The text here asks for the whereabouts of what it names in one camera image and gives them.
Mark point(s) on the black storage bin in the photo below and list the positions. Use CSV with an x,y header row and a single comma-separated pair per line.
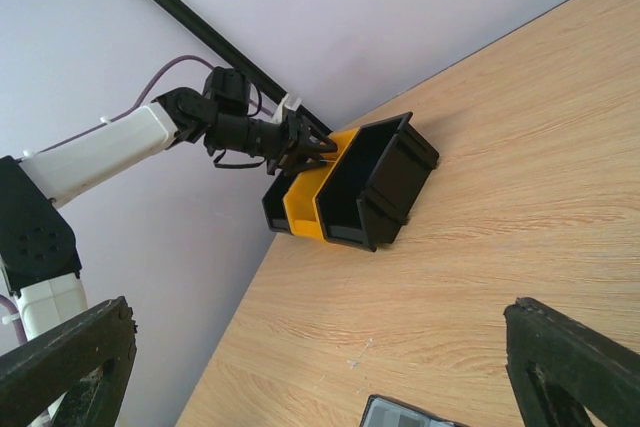
x,y
273,205
367,198

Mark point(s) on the blue leather card holder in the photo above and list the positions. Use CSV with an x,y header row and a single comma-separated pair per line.
x,y
435,420

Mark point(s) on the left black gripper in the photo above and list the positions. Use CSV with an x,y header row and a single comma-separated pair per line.
x,y
287,146

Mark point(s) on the right black storage bin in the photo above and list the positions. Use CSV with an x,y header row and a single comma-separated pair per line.
x,y
367,198

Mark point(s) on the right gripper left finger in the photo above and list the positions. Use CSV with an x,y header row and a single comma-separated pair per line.
x,y
85,363

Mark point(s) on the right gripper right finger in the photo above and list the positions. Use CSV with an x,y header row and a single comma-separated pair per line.
x,y
563,373

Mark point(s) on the left black storage bin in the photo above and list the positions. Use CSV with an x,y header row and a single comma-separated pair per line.
x,y
273,205

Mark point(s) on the black enclosure frame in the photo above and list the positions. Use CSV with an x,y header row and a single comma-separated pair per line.
x,y
212,39

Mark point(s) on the yellow storage bin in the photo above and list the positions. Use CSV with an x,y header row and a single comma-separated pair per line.
x,y
310,192

